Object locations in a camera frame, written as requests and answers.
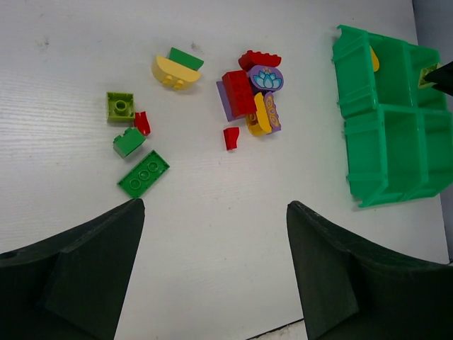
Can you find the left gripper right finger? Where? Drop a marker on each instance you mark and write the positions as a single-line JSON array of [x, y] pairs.
[[352, 288]]

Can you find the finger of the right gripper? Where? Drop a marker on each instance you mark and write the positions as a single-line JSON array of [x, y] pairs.
[[443, 79]]

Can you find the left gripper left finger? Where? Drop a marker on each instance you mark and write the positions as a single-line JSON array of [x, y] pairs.
[[72, 285]]

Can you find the lime curved lego brick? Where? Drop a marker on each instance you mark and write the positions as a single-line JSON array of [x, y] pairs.
[[423, 82]]

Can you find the orange yellow curved lego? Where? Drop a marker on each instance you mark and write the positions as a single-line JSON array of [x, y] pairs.
[[375, 61]]

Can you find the green compartment tray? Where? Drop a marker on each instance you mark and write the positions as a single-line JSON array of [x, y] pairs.
[[398, 137]]

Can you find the green flat lego plate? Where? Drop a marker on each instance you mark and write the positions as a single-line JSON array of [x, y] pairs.
[[144, 175]]

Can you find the dark green lego block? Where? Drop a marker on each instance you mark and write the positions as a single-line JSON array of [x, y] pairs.
[[128, 142]]

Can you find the purple butterfly lego piece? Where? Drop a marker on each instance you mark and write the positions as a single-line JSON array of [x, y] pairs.
[[271, 111]]

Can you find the small red lego left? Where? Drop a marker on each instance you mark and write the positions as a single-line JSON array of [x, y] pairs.
[[142, 124]]

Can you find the small red lego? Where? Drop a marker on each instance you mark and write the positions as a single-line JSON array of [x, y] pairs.
[[142, 124], [231, 135]]

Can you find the purple lotus lego piece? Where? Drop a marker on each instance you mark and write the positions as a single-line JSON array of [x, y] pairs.
[[265, 79]]

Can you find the yellow curved lego brick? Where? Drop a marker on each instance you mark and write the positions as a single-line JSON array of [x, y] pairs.
[[258, 123]]

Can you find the lime square lego brick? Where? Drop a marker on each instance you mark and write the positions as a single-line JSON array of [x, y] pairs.
[[120, 107]]

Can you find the red scalloped lego brick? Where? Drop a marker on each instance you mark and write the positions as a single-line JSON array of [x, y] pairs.
[[251, 59]]

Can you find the small red lego right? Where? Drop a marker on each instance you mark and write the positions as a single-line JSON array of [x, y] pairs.
[[231, 135]]

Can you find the red rectangular lego brick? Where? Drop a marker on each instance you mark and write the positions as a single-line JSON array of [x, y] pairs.
[[239, 93]]

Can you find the lavender flat lego plate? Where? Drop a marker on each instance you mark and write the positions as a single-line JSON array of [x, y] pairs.
[[224, 102]]

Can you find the pale yellow curved lego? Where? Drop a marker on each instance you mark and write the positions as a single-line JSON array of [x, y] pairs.
[[172, 74]]

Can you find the dark green curved lego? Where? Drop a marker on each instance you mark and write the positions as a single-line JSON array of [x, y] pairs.
[[185, 59]]

